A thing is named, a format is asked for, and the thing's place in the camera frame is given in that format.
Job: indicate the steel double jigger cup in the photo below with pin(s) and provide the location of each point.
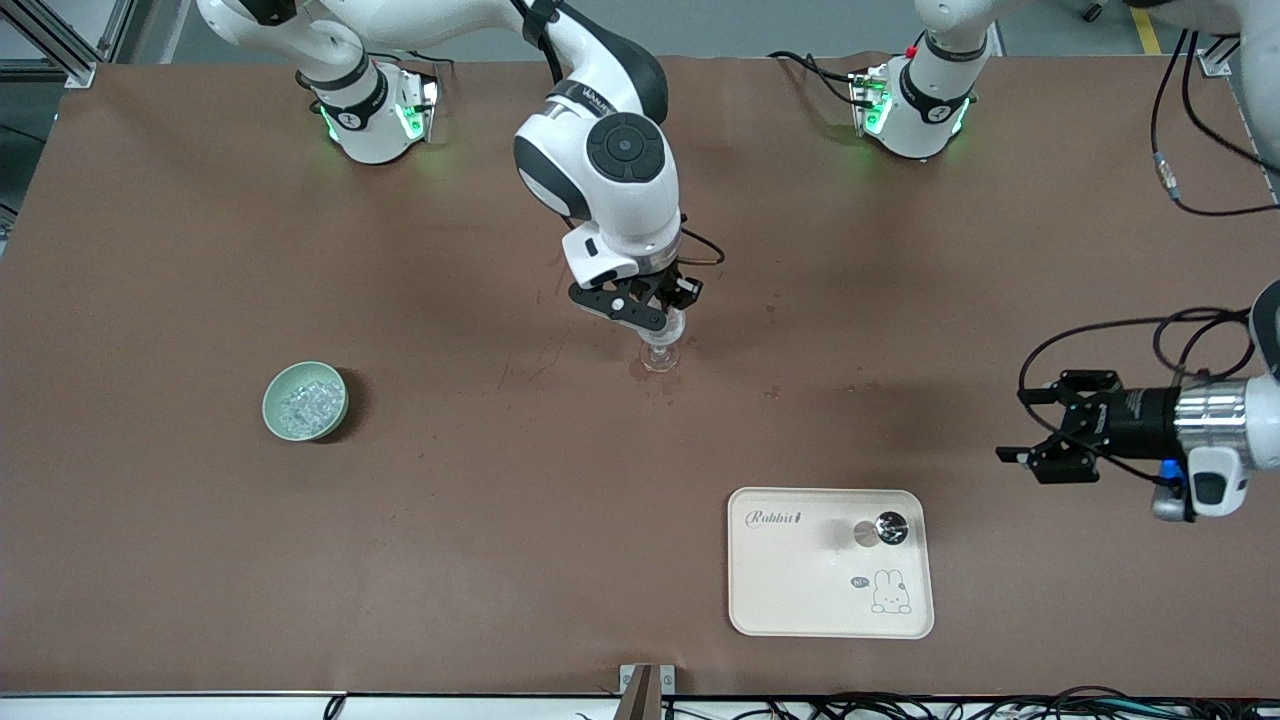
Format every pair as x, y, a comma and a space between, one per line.
880, 530

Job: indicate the clear wine glass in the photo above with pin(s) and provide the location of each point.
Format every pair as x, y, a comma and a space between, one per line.
660, 352

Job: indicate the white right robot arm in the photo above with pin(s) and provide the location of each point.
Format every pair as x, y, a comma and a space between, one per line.
620, 160

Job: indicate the white tray with rabbit print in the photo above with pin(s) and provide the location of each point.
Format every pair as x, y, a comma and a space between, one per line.
800, 590

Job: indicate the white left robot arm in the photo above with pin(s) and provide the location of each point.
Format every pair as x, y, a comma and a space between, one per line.
925, 90

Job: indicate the clear ice cubes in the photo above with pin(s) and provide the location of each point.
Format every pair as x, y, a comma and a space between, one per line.
305, 403

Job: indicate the aluminium profile post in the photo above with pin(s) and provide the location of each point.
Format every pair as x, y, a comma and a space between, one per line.
640, 695

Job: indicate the pale green bowl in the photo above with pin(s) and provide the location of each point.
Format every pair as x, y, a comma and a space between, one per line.
275, 412

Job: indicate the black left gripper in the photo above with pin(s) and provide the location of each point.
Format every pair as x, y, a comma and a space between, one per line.
1135, 415

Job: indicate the aluminium frame profile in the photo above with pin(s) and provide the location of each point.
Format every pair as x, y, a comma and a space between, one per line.
60, 45

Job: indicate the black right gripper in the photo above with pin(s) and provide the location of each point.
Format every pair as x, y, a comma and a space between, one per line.
667, 285

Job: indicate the black caster wheel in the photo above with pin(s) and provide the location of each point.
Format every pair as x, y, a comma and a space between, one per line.
1092, 10

